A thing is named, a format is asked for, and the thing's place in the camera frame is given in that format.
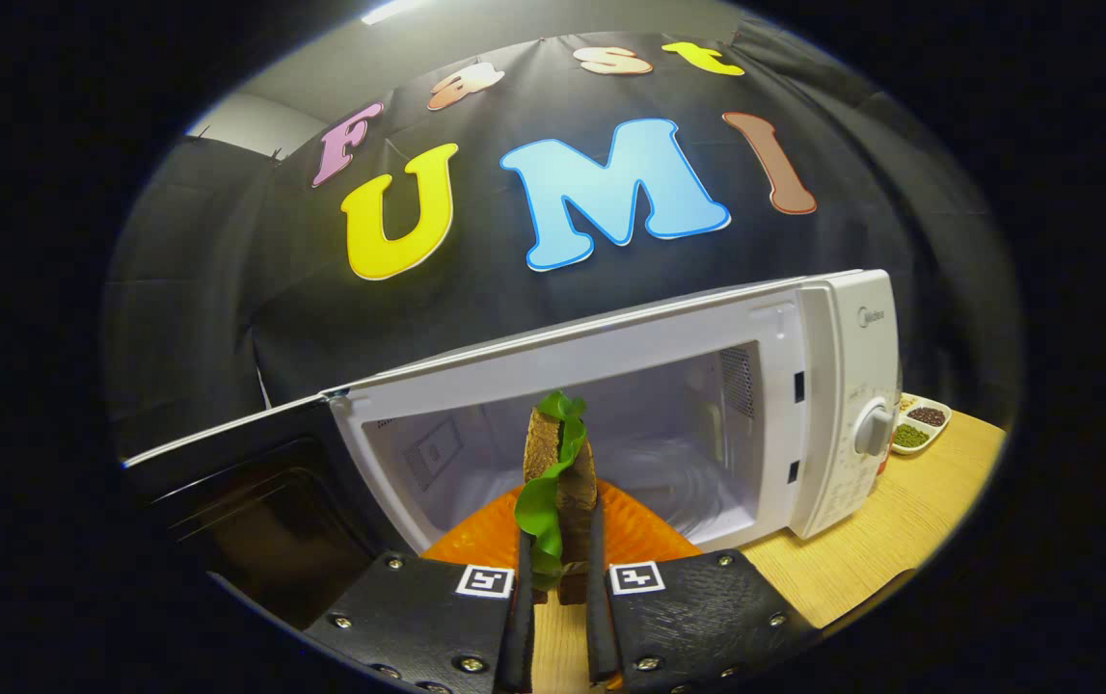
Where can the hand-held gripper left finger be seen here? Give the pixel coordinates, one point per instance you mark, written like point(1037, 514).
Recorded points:
point(520, 617)

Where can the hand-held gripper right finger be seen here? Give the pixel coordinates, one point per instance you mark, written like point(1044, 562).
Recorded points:
point(597, 617)

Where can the brown bread lettuce sandwich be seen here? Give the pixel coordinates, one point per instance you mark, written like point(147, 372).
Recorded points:
point(567, 482)

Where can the white microwave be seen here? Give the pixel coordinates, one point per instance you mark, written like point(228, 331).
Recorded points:
point(610, 357)

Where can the black backdrop cloth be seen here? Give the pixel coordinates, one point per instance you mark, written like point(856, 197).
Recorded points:
point(475, 289)

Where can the white divided bean dish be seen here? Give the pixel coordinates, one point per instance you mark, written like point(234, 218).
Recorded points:
point(921, 424)

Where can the large ceiling light panel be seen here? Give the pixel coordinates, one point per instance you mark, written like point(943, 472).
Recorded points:
point(393, 11)

